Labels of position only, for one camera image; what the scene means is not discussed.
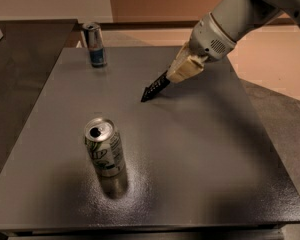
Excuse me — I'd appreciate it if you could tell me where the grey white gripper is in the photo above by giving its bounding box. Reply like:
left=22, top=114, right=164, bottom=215
left=167, top=13, right=236, bottom=83

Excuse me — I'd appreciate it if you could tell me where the black rxbar chocolate wrapper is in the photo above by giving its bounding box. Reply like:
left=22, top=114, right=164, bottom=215
left=141, top=72, right=170, bottom=102

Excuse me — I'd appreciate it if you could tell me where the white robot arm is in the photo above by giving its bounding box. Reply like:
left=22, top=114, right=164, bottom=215
left=166, top=0, right=300, bottom=83

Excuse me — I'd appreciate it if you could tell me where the blue silver energy drink can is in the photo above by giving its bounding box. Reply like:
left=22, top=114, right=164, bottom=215
left=83, top=22, right=107, bottom=68

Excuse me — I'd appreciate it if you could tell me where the silver green 7up can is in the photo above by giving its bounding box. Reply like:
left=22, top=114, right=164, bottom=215
left=84, top=118, right=125, bottom=177

